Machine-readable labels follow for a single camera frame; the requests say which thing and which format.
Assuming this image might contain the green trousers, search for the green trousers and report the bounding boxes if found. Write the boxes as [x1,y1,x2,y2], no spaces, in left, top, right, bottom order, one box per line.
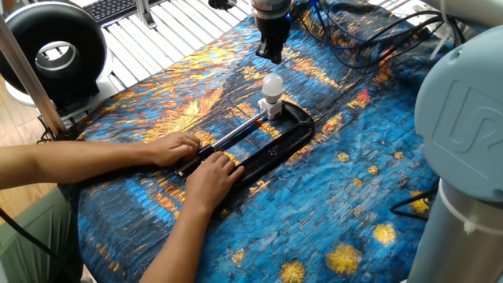
[0,183,85,283]

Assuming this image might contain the person's left forearm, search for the person's left forearm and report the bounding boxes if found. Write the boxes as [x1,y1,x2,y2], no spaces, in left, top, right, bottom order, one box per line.
[0,141,158,188]

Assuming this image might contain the white light bulb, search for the white light bulb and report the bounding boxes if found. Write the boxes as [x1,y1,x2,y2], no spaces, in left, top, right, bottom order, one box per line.
[262,74,285,103]

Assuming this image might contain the person's right hand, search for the person's right hand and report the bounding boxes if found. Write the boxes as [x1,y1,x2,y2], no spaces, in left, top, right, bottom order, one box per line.
[182,151,246,215]

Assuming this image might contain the black round fan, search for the black round fan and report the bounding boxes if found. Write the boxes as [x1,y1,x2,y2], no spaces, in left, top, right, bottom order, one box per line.
[0,0,108,108]

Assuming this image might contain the aluminium upright post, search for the aluminium upright post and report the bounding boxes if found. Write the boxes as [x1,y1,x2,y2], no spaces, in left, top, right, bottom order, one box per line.
[0,14,69,136]

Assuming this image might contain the person's right forearm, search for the person's right forearm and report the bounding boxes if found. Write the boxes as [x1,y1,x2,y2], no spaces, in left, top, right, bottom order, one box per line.
[130,200,221,283]

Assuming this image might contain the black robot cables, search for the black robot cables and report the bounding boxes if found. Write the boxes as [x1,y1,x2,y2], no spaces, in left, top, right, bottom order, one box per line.
[292,0,472,72]

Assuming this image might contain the white bulb socket block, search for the white bulb socket block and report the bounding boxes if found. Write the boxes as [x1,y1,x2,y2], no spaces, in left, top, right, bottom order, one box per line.
[258,97,285,121]

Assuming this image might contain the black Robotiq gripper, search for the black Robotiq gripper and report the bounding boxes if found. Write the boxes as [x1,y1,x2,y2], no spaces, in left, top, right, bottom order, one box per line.
[253,11,293,65]

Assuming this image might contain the person's left hand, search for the person's left hand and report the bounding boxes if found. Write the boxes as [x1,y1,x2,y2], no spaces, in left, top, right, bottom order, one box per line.
[141,131,202,169]

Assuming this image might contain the starry night print tablecloth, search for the starry night print tablecloth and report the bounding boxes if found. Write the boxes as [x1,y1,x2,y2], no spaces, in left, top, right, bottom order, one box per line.
[57,0,472,283]

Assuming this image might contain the black C-clamp with metal screw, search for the black C-clamp with metal screw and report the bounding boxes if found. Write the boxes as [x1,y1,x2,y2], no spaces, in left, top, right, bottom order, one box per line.
[174,99,317,189]

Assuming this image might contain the black keyboard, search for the black keyboard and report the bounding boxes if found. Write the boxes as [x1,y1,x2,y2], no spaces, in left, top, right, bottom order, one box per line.
[81,0,171,24]

